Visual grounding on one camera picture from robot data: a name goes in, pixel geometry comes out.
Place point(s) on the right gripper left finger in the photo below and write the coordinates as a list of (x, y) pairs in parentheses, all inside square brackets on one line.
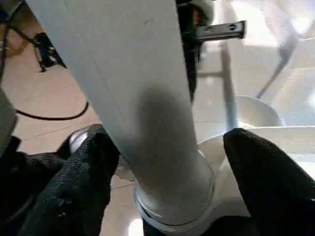
[(73, 191)]

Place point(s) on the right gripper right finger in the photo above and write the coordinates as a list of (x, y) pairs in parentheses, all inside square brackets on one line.
[(278, 191)]

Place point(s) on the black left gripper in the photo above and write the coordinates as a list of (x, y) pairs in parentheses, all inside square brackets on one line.
[(209, 30)]

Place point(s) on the white plastic table top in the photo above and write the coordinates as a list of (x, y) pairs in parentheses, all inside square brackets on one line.
[(270, 73)]

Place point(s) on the white plastic table leg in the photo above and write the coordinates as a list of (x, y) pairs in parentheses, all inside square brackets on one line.
[(110, 73)]

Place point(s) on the black work mat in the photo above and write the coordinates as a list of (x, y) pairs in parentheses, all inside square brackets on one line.
[(24, 172)]

